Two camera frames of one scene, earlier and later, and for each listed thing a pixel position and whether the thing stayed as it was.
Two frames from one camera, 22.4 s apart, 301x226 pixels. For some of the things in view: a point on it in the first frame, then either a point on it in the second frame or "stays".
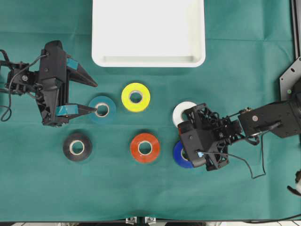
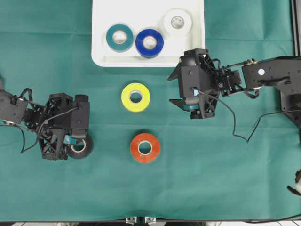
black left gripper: x=52 y=92 → x=52 y=129
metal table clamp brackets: x=132 y=220 stays
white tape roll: x=178 y=110 → x=175 y=32
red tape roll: x=145 y=158 stays
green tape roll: x=98 y=100 → x=122 y=47
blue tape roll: x=178 y=157 → x=149 y=43
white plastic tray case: x=148 y=33 stays
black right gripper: x=205 y=136 → x=201 y=82
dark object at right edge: x=297 y=191 stays
